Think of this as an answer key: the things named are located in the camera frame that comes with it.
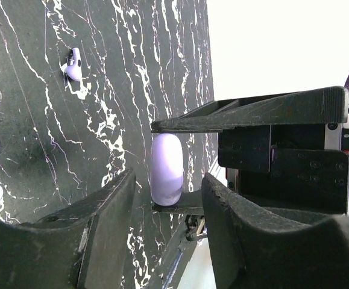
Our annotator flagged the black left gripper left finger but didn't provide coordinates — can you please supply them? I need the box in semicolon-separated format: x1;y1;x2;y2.
0;169;136;288

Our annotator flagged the purple charging case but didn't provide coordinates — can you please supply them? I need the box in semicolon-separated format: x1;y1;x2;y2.
150;133;184;207

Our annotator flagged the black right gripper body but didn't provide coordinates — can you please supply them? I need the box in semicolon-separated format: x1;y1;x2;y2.
218;124;349;214

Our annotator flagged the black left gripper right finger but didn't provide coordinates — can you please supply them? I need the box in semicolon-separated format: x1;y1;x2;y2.
201;174;349;288

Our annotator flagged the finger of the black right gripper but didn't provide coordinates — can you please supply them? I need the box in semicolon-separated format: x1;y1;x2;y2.
152;190;204;216
151;86;349;133

